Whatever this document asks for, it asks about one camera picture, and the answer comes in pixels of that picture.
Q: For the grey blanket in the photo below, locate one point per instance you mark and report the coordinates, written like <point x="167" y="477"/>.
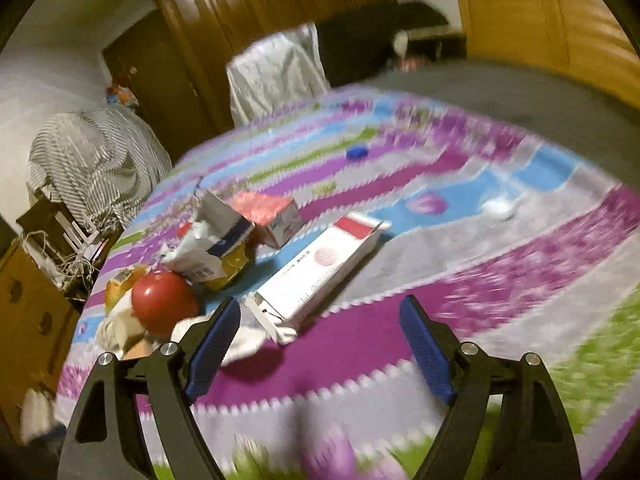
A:
<point x="500" y="91"/>

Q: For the long white and red box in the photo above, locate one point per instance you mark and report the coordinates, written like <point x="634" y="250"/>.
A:
<point x="315" y="270"/>

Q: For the beige rolled sock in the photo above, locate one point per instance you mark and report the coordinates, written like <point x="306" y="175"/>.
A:
<point x="117" y="327"/>

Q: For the pink carton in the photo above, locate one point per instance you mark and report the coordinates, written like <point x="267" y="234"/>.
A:
<point x="265" y="210"/>

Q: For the striped floral bedsheet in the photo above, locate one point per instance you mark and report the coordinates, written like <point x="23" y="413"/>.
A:
<point x="400" y="305"/>

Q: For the light wooden headboard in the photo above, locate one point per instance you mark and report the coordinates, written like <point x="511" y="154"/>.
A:
<point x="560" y="30"/>

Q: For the orange yellow snack packet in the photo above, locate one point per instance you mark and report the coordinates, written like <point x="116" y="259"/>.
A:
<point x="122" y="282"/>

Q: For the grey striped cloth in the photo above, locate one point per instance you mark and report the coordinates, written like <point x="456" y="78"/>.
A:
<point x="95" y="160"/>

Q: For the small white cap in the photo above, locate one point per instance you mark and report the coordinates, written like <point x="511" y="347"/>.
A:
<point x="497" y="208"/>

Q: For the orange bag on door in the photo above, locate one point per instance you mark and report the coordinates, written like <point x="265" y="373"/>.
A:
<point x="120" y="94"/>

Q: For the wooden dresser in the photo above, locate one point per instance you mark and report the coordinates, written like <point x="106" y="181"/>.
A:
<point x="30" y="320"/>

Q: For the red apple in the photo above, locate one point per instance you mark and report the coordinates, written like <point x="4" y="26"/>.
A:
<point x="162" y="300"/>

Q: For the dark wooden door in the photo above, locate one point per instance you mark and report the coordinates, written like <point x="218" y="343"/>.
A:
<point x="155" y="85"/>

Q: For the white cloth on chair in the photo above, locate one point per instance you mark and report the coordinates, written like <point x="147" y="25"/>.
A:
<point x="275" y="75"/>

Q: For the black cloth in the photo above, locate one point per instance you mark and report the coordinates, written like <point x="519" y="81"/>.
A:
<point x="370" y="35"/>

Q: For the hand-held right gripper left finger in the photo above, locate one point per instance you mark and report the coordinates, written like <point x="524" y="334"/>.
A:
<point x="215" y="350"/>

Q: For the blue bottle cap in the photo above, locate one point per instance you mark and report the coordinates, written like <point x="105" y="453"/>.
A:
<point x="357" y="153"/>

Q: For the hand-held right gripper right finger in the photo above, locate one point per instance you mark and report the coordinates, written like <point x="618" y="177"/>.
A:
<point x="425" y="350"/>

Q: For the torn white and yellow carton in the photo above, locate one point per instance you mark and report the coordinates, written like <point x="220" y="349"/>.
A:
<point x="215" y="232"/>

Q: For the white plastic bin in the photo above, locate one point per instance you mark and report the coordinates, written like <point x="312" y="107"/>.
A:
<point x="37" y="412"/>

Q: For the brown wooden wardrobe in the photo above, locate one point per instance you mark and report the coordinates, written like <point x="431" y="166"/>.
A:
<point x="260" y="5"/>

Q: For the white sock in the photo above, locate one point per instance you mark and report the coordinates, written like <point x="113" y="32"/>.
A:
<point x="245" y="345"/>

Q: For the wooden chair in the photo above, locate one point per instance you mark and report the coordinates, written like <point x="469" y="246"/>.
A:
<point x="45" y="220"/>

